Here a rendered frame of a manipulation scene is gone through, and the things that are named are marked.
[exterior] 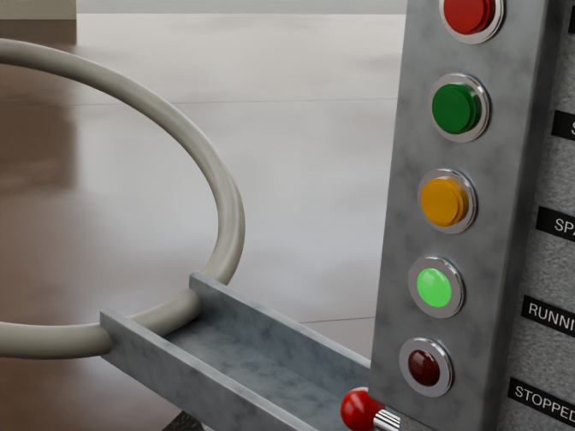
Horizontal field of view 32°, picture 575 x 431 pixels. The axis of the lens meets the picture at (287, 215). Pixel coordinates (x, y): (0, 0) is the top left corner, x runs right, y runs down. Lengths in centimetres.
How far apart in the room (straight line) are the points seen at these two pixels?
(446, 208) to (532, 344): 9
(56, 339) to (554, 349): 49
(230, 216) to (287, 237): 273
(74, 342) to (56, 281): 256
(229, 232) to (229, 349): 17
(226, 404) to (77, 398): 203
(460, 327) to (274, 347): 40
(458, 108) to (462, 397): 17
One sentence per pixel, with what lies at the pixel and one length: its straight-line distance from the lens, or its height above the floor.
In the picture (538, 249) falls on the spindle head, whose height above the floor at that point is 135.
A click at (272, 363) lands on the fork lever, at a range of 93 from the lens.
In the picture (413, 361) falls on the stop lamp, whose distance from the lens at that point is 57.
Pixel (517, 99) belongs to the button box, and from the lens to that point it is 50.
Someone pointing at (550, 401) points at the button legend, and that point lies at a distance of 56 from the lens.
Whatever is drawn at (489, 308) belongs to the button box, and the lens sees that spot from 54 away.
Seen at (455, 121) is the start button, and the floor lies 142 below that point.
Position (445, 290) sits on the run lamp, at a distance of 54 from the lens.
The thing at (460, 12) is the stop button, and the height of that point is 147.
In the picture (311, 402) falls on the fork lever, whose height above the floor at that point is 108.
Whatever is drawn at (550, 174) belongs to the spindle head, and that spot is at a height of 140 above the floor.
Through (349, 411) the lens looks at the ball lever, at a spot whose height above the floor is 118.
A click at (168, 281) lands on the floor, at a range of 344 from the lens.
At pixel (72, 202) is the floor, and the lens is 411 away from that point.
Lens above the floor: 156
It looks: 23 degrees down
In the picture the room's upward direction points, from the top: 3 degrees clockwise
